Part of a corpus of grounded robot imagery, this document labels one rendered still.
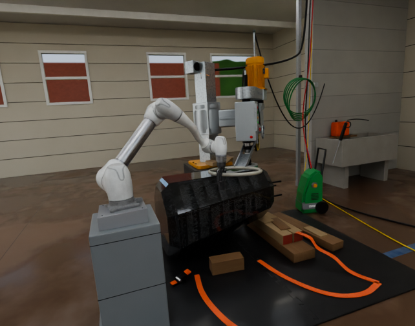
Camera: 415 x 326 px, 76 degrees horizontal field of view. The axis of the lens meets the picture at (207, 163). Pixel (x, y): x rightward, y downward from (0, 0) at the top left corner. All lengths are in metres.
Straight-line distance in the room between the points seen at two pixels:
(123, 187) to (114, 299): 0.66
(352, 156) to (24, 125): 7.98
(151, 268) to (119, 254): 0.22
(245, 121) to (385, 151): 3.34
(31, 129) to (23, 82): 1.25
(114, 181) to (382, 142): 4.77
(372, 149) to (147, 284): 4.49
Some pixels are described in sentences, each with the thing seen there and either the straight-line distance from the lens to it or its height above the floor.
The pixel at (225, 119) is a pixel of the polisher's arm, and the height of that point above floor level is 1.32.
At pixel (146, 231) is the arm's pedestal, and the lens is 1.68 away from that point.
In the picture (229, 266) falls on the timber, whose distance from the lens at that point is 2.57.
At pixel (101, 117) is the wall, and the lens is 8.64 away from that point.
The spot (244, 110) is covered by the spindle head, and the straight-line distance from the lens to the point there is 2.92.
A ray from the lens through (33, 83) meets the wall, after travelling 8.87.
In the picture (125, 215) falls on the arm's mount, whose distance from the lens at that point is 1.68.
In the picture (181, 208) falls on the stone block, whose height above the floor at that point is 0.61.
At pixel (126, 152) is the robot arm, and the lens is 1.95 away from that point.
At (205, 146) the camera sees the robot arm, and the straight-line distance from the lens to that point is 2.26.
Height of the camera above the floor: 1.44
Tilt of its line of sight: 11 degrees down
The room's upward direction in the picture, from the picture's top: 3 degrees counter-clockwise
